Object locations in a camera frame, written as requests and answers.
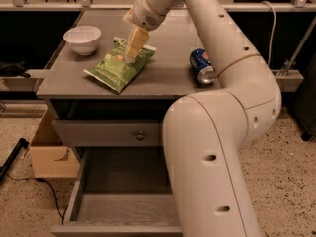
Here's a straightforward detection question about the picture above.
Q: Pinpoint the white cable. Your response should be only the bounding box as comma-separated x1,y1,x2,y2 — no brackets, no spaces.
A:
261,0,277,67

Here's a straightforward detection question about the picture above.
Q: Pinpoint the grey metal rail frame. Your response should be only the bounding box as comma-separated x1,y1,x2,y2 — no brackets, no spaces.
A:
1,0,315,99

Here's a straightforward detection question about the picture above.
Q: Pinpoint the white ceramic bowl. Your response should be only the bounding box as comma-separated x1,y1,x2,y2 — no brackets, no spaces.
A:
63,26,101,56

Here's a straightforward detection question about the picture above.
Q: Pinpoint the cardboard box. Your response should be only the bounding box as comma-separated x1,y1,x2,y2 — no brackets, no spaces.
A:
29,111,80,179

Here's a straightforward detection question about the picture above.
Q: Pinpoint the black object on rail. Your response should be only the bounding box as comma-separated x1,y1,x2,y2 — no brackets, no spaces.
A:
0,61,31,78

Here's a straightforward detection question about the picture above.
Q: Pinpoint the grey wooden drawer cabinet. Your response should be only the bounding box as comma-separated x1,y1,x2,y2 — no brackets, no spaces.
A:
38,10,219,237

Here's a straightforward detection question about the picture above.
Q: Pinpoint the blue pepsi soda can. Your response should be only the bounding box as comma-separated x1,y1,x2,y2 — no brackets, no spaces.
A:
190,48,216,85

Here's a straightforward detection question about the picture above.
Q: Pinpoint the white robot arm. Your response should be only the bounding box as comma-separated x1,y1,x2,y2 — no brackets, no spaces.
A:
124,0,281,237

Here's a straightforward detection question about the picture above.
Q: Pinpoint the open grey middle drawer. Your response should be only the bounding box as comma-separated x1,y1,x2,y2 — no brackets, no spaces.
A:
51,147,182,237

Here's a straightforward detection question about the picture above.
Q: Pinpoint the black bar on floor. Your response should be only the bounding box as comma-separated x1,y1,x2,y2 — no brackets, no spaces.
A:
0,138,29,182

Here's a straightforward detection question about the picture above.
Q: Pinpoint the green jalapeno chip bag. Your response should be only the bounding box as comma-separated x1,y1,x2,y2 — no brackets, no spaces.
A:
84,37,156,93

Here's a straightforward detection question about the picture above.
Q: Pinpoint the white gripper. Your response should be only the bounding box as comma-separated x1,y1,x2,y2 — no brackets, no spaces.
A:
123,0,165,64

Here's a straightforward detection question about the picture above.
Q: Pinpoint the closed grey top drawer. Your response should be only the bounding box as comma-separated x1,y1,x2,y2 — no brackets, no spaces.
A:
52,120,162,147

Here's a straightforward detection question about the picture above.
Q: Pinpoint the black floor cable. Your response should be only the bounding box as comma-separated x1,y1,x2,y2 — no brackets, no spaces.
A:
6,173,68,225

